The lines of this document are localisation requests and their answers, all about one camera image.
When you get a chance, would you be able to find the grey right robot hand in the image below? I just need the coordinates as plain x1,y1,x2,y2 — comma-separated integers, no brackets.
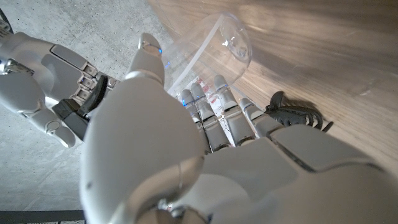
0,30,119,149

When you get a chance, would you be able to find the black hair claw clip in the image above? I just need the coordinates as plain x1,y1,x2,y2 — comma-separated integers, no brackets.
264,90,335,133

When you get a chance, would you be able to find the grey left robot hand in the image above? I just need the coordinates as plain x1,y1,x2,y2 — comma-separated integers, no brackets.
79,32,398,224

